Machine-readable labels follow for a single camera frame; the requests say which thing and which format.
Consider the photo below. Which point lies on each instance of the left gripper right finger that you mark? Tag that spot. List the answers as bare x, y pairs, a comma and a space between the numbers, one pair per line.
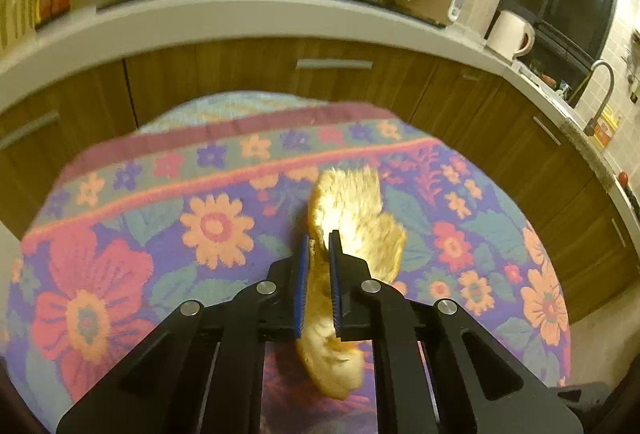
436, 369

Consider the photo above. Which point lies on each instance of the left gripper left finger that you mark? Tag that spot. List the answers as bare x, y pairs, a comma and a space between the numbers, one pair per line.
200, 370

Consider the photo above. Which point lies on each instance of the large orange peel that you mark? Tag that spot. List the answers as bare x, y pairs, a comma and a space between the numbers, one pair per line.
350, 258

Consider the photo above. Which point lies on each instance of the brown lower kitchen cabinets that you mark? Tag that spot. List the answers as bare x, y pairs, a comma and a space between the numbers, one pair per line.
481, 111

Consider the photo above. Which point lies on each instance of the floral tablecloth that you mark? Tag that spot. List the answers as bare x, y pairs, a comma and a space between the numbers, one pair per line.
137, 226

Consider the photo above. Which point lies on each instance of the red tomato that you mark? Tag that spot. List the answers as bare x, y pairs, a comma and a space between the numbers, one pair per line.
623, 178

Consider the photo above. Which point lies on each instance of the grey dish cloth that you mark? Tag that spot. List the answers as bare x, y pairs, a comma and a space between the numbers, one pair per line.
597, 163

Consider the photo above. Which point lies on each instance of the yellow detergent bottle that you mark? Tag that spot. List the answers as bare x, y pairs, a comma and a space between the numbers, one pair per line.
606, 127

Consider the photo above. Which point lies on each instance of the white electric kettle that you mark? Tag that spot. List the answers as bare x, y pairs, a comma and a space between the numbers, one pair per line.
511, 36

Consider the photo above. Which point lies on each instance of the beige plastic utensil basket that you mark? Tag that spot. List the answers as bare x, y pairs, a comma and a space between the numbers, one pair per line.
17, 22

